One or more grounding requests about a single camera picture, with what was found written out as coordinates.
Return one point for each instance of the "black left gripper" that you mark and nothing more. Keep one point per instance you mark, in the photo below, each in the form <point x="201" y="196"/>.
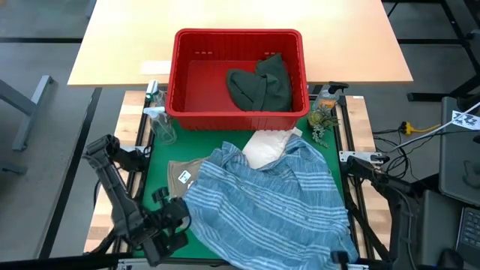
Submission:
<point x="170" y="217"/>

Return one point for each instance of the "beige khaki garment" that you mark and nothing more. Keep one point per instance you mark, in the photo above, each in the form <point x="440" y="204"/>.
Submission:
<point x="176" y="187"/>

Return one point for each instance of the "blue striped garment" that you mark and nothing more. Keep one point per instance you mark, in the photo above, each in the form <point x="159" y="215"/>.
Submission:
<point x="270" y="213"/>

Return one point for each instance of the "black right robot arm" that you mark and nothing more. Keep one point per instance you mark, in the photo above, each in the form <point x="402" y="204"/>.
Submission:
<point x="405" y="210"/>

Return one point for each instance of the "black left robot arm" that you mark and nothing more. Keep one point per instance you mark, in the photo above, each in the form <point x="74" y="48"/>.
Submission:
<point x="112" y="187"/>

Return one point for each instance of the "red plastic laundry bin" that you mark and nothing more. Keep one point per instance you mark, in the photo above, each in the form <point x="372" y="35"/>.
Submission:
<point x="240" y="122"/>

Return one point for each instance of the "green table mat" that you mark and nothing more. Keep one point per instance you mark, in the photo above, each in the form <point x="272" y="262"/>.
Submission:
<point x="195" y="144"/>

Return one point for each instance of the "clear spray bottle white head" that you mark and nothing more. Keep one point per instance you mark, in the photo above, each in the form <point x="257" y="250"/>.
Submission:
<point x="163" y="125"/>

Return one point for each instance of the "clear bottle white green cap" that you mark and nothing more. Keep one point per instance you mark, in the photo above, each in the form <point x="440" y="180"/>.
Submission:
<point x="152" y="90"/>

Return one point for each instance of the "black rounded object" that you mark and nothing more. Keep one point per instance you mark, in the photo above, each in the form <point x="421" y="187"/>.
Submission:
<point x="450" y="259"/>

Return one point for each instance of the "cream canvas tote bag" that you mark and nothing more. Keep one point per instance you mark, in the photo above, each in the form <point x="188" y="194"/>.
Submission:
<point x="264" y="148"/>

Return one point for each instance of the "white paper label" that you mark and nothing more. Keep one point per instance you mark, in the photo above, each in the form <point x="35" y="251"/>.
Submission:
<point x="155" y="67"/>

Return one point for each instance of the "dark keyboard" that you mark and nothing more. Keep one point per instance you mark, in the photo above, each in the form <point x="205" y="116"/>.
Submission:
<point x="470" y="228"/>

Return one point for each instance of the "small potted succulent plant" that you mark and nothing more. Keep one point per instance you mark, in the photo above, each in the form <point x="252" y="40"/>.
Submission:
<point x="320" y="120"/>

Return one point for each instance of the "dark green garment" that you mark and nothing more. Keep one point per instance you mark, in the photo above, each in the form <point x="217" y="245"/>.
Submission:
<point x="262" y="88"/>

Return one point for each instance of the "grey metal table leg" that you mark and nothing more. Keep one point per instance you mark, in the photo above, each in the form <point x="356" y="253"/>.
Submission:
<point x="26" y="108"/>

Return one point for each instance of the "white tag black marks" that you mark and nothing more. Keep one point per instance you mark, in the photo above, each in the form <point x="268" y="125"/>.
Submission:
<point x="465" y="120"/>

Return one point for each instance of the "light wooden desk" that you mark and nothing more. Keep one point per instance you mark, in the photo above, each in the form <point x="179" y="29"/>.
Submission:
<point x="337" y="37"/>

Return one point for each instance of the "black aluminium table frame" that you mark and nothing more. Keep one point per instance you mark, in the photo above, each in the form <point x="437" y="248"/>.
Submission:
<point x="360" y="221"/>

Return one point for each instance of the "black desk frame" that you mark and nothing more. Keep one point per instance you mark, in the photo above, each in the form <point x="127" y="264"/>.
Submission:
<point x="427" y="96"/>

